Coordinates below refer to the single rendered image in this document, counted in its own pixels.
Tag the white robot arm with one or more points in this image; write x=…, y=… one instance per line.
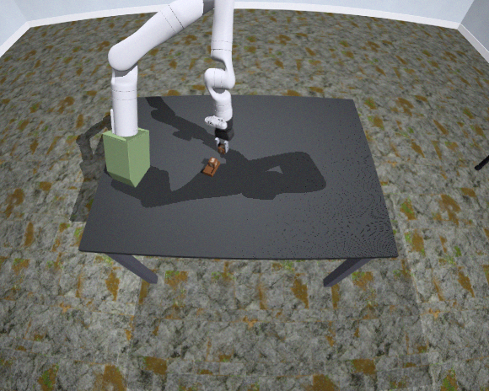
x=164, y=25

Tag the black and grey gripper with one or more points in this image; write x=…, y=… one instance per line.
x=223, y=122

